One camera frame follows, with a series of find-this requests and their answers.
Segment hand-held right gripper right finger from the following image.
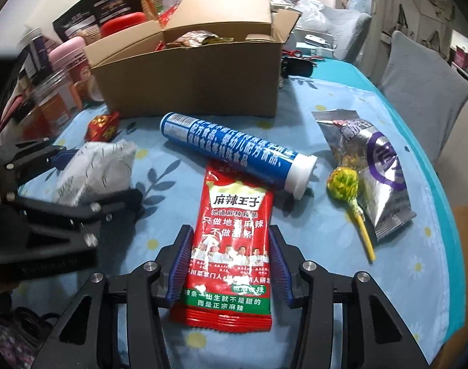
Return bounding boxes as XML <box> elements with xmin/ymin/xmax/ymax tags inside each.
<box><xmin>268</xmin><ymin>226</ymin><xmax>439</xmax><ymax>369</ymax></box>

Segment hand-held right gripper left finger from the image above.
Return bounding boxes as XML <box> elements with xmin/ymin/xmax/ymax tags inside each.
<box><xmin>28</xmin><ymin>225</ymin><xmax>195</xmax><ymax>369</ymax></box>

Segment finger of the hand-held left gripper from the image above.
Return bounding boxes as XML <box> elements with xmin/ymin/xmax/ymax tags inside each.
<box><xmin>0</xmin><ymin>138</ymin><xmax>72</xmax><ymax>197</ymax></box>
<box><xmin>16</xmin><ymin>188</ymin><xmax>143</xmax><ymax>247</ymax></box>

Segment white snack packet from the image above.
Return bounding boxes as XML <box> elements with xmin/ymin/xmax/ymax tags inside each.
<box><xmin>51</xmin><ymin>140</ymin><xmax>138</xmax><ymax>207</ymax></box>

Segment red yellow snack packet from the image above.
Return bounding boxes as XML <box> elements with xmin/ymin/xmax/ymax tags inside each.
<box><xmin>84</xmin><ymin>111</ymin><xmax>121</xmax><ymax>142</ymax></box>

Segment red green snack packet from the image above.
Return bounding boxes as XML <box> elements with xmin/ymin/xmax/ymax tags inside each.
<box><xmin>169</xmin><ymin>160</ymin><xmax>275</xmax><ymax>333</ymax></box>

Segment yellow green lollipop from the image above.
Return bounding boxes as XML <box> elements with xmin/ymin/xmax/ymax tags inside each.
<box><xmin>326</xmin><ymin>167</ymin><xmax>377</xmax><ymax>263</ymax></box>

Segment blue white tube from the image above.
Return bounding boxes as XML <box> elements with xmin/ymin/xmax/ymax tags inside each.
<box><xmin>159</xmin><ymin>112</ymin><xmax>319</xmax><ymax>201</ymax></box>

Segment silver purple snack packet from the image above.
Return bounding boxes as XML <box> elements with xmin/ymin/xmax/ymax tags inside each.
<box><xmin>311</xmin><ymin>108</ymin><xmax>418</xmax><ymax>243</ymax></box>

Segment clear plastic jar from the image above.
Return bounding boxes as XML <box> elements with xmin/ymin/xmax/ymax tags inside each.
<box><xmin>31</xmin><ymin>70</ymin><xmax>83</xmax><ymax>124</ymax></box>

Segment blue floral tablecloth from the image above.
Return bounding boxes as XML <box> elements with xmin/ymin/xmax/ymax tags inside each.
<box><xmin>19</xmin><ymin>77</ymin><xmax>455</xmax><ymax>369</ymax></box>

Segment pink jar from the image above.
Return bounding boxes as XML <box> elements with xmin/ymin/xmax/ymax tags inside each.
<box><xmin>49</xmin><ymin>36</ymin><xmax>91</xmax><ymax>86</ymax></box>

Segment dark jar white lid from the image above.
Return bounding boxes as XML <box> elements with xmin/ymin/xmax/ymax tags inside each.
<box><xmin>18</xmin><ymin>27</ymin><xmax>55</xmax><ymax>74</ymax></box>

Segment floral patterned clothing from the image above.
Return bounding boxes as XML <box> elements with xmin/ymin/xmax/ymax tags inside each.
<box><xmin>0</xmin><ymin>304</ymin><xmax>55</xmax><ymax>369</ymax></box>

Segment red lidded container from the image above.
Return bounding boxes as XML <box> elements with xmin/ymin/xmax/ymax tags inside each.
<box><xmin>100</xmin><ymin>11</ymin><xmax>149</xmax><ymax>38</ymax></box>

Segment black snack bag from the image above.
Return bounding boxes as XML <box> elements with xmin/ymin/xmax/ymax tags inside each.
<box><xmin>52</xmin><ymin>0</ymin><xmax>143</xmax><ymax>44</ymax></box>

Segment red plastic bag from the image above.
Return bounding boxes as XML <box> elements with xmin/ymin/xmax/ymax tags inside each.
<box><xmin>158</xmin><ymin>1</ymin><xmax>180</xmax><ymax>28</ymax></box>

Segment teal table cover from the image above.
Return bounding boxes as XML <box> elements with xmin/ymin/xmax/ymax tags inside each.
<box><xmin>315</xmin><ymin>56</ymin><xmax>468</xmax><ymax>339</ymax></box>

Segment grey covered chair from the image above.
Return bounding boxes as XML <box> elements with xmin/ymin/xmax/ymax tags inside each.
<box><xmin>377</xmin><ymin>30</ymin><xmax>468</xmax><ymax>172</ymax></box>

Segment white round-dial device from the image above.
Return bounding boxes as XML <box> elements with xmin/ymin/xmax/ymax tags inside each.
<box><xmin>302</xmin><ymin>34</ymin><xmax>337</xmax><ymax>49</ymax></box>

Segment white plastic bag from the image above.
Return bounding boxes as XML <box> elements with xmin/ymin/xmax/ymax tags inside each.
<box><xmin>295</xmin><ymin>0</ymin><xmax>331</xmax><ymax>32</ymax></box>

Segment white cabinet with stars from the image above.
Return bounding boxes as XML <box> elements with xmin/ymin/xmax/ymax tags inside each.
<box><xmin>380</xmin><ymin>0</ymin><xmax>458</xmax><ymax>62</ymax></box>

